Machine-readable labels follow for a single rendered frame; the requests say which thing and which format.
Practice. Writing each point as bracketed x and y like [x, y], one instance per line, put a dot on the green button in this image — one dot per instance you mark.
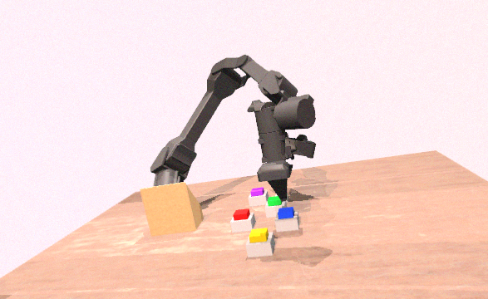
[272, 206]

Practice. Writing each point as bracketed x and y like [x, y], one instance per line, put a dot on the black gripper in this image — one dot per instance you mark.
[275, 169]

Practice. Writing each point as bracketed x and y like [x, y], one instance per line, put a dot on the yellow button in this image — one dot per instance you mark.
[260, 243]

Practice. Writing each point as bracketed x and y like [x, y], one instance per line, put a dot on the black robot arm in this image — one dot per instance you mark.
[285, 111]

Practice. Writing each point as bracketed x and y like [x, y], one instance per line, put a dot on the purple button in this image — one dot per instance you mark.
[258, 196]

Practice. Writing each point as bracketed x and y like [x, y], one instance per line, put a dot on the blue button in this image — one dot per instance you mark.
[286, 219]

